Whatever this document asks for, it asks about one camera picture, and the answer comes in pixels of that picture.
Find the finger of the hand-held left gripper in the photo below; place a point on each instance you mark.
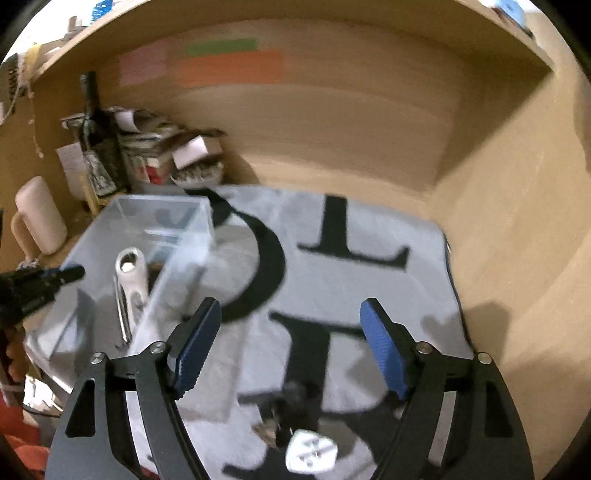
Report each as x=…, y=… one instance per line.
x=41, y=279

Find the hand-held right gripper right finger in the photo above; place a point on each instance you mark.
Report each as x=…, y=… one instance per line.
x=383, y=350

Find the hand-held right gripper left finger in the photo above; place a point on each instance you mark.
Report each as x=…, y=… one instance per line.
x=196, y=350

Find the clear plastic container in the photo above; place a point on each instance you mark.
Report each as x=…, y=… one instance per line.
x=92, y=240

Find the white hand tool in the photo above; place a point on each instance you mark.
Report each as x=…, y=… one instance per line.
x=134, y=286

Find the bunch of keys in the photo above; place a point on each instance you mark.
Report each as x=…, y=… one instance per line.
x=277, y=415

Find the white plug adapter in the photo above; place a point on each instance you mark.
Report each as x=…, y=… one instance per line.
x=307, y=454

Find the beige mug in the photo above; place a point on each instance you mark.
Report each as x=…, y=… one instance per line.
x=39, y=212

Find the white note paper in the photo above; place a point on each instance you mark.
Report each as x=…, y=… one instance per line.
x=69, y=161

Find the grey mat with black letters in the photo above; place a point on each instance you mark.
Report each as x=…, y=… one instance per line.
x=369, y=221

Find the dark wine bottle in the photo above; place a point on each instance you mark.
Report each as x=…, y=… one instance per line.
x=99, y=152

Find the red and white box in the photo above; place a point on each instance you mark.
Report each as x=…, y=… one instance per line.
x=154, y=171

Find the red cloth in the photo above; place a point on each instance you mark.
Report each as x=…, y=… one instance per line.
x=23, y=452

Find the white bowl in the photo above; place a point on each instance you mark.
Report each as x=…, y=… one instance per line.
x=198, y=176

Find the stack of papers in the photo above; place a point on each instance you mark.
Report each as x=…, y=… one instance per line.
x=147, y=138

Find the patterned headband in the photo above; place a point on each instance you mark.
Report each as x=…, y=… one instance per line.
x=9, y=87

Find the white card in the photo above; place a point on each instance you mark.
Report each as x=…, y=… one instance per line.
x=189, y=152

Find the yellow hanging item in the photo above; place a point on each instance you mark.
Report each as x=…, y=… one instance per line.
x=32, y=55

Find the pink sticky note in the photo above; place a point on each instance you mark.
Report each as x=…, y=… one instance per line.
x=143, y=65

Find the wooden shelf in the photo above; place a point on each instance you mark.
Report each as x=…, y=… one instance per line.
x=92, y=27

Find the glass bottle with blue beads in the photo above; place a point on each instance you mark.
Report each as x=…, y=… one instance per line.
x=101, y=8

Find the orange sticky note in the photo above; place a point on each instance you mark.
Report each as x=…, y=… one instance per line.
x=231, y=69

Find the green sticky note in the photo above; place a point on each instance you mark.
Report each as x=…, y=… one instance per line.
x=221, y=46

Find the blue box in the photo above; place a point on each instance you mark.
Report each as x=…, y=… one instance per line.
x=512, y=11

